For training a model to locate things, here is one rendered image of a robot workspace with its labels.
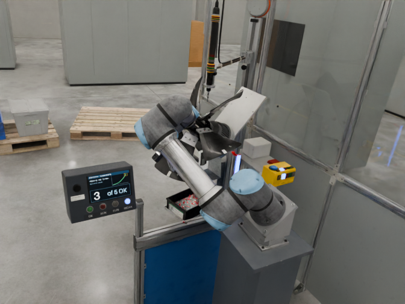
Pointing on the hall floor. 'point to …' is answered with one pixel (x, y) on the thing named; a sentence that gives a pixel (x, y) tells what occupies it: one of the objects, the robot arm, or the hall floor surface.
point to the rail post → (138, 277)
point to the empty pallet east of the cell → (106, 122)
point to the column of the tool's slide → (252, 61)
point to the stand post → (231, 163)
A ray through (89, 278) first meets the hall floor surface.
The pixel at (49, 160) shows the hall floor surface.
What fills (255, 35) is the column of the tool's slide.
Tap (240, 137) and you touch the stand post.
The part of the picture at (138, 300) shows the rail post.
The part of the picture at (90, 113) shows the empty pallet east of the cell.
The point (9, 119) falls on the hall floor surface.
